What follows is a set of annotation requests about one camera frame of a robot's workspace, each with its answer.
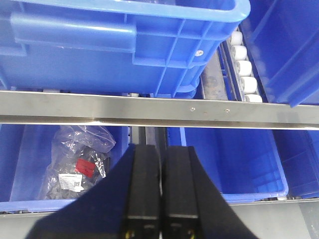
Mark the large blue bin left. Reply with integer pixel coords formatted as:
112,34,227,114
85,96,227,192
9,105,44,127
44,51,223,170
0,124,129,213

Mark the white roller conveyor track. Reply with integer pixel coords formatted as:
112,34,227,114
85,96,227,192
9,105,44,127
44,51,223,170
219,27,263,103

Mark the upper blue bin right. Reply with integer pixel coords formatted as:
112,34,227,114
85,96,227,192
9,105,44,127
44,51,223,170
241,0,319,107

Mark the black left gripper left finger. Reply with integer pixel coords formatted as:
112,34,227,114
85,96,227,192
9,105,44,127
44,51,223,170
26,144,160,239

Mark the stainless steel shelf rail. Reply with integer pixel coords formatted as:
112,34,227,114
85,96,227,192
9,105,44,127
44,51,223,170
0,91,319,130

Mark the large blue bin centre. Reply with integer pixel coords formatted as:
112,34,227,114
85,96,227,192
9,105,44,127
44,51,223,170
167,127,289,203

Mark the plastic bag of parts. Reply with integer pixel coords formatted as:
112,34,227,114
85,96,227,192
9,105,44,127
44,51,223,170
39,125,116,200

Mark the blue crate with label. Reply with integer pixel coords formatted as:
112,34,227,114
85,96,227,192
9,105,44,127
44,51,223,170
273,129,319,199

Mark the large blue bin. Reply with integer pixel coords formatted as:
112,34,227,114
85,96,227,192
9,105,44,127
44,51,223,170
0,124,129,213
167,127,289,203

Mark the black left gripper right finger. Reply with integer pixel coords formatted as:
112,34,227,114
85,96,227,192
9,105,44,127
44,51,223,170
162,146,256,239

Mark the upper blue bin left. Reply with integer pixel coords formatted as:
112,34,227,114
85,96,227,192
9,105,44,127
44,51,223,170
0,0,251,99

